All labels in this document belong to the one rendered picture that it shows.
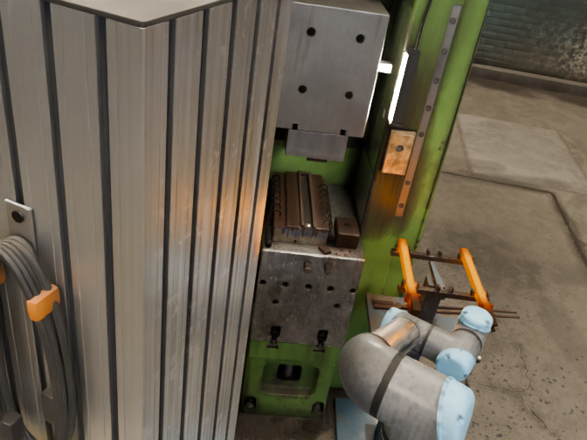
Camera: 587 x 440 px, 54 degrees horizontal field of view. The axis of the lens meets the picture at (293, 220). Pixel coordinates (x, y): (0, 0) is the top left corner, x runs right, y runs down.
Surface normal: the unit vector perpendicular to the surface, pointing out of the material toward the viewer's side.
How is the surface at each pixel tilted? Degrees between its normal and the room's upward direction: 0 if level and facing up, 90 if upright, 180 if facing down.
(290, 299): 90
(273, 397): 90
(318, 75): 90
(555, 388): 0
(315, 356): 90
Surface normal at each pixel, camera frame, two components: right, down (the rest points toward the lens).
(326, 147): 0.02, 0.54
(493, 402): 0.14, -0.84
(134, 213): -0.39, 0.44
